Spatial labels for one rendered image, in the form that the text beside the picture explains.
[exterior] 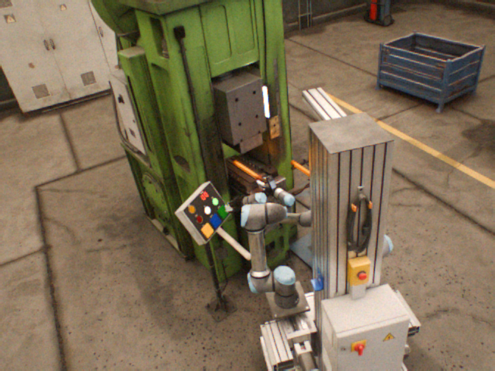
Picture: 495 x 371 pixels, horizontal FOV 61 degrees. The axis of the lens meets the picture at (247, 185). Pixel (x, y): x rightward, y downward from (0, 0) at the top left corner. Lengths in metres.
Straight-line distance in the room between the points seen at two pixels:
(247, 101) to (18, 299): 2.83
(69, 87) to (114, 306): 4.92
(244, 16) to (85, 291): 2.76
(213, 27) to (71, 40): 5.26
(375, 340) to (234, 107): 1.66
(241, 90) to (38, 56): 5.45
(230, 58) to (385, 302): 1.79
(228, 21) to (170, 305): 2.33
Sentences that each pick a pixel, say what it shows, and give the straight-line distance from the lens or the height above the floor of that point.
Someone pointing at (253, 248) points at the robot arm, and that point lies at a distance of 2.32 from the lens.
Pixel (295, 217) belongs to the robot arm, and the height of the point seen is 1.02.
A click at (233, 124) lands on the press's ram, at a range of 2.89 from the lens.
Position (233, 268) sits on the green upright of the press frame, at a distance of 3.81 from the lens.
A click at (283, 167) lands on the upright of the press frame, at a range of 3.58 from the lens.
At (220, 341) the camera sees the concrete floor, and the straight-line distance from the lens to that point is 3.47.
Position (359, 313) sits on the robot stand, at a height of 1.23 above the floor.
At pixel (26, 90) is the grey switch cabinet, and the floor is 0.46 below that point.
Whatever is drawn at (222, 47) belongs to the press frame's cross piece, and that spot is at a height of 1.99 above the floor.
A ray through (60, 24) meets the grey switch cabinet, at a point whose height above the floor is 1.33.
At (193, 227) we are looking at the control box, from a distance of 2.75.
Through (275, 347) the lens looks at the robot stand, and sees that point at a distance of 2.51.
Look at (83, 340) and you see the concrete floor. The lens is 3.86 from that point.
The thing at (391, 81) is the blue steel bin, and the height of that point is 0.19.
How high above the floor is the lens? 2.85
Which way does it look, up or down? 36 degrees down
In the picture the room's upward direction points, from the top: 8 degrees counter-clockwise
